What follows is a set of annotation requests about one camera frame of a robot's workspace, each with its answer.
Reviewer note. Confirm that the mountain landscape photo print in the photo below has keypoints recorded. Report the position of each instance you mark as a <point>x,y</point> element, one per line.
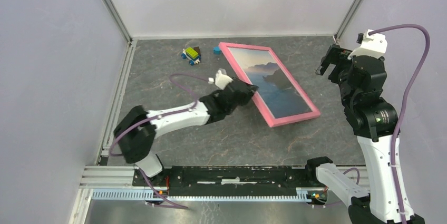
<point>275,89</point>

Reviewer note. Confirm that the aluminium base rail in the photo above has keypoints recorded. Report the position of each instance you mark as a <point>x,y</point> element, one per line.
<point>126,183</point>

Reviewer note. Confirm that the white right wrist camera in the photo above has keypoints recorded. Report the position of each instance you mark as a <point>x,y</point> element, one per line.
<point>374,45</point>

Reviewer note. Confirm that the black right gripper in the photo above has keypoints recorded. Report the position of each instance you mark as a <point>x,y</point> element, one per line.
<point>337,55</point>

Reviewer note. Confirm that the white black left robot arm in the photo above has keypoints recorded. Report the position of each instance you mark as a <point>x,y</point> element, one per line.
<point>136,133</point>

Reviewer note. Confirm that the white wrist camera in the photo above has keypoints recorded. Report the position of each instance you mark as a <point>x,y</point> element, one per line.
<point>374,45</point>
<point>221,79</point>

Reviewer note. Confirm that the blue green toy car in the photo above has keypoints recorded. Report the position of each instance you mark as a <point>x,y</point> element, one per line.
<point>191,56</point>

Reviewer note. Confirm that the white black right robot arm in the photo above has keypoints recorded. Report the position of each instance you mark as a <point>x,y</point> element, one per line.
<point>385,201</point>

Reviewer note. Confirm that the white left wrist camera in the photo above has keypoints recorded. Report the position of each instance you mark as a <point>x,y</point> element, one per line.
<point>221,79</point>

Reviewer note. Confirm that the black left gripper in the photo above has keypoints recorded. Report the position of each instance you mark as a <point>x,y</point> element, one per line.
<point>249,93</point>

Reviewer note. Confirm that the pink wooden picture frame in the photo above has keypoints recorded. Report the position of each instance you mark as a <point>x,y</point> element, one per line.
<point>260,104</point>

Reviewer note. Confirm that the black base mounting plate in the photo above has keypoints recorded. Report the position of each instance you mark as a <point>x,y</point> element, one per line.
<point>220,181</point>

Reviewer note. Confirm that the blue grey toy block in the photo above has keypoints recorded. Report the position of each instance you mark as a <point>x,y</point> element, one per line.
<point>217,50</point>

